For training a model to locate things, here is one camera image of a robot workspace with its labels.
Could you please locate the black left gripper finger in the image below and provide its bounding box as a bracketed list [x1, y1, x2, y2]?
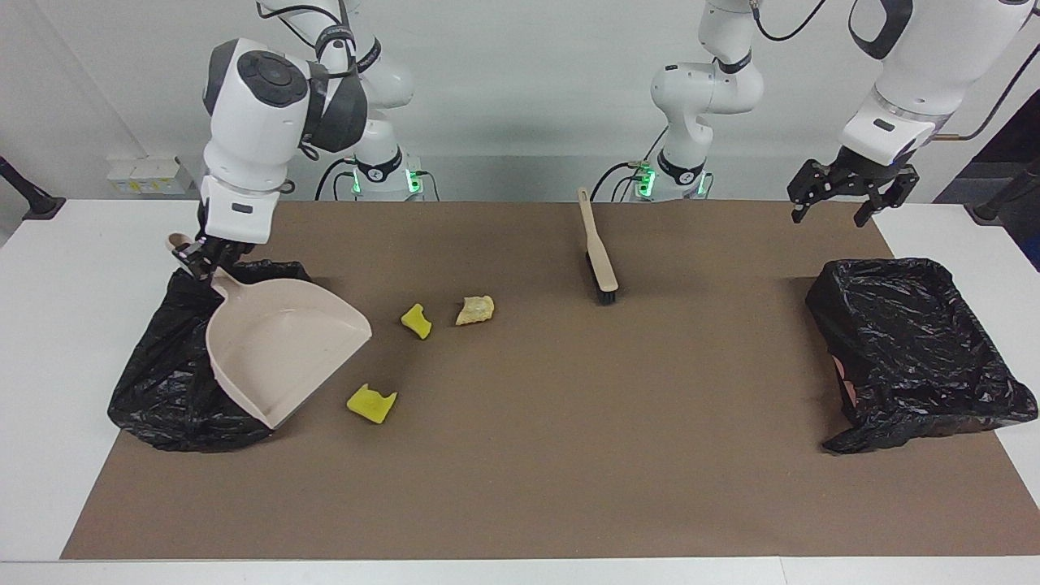
[786, 161, 838, 223]
[855, 167, 921, 228]

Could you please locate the beige plastic dustpan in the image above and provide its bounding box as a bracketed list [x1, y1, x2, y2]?
[167, 233, 373, 430]

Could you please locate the arched yellow sponge piece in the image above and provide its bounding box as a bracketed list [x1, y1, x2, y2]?
[346, 383, 399, 425]

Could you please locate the beige brush with black bristles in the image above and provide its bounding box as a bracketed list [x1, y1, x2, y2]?
[578, 188, 620, 306]

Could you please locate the pale tan foam chunk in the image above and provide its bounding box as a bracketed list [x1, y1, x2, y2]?
[455, 295, 495, 327]

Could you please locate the pink bin with black bag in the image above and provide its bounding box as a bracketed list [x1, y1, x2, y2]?
[804, 258, 1039, 454]

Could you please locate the white box on table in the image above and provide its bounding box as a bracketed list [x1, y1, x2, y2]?
[106, 154, 194, 196]

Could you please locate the brown paper table mat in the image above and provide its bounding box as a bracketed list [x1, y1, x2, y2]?
[61, 201, 1040, 561]

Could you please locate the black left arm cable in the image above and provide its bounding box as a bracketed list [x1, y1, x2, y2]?
[752, 0, 1040, 143]

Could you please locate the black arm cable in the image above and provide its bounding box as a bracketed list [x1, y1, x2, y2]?
[752, 0, 1040, 143]
[256, 0, 383, 159]

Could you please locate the black base cable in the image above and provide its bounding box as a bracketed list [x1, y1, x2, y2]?
[314, 157, 358, 202]
[589, 160, 651, 202]

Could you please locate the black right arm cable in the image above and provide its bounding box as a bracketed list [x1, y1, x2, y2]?
[256, 0, 383, 159]

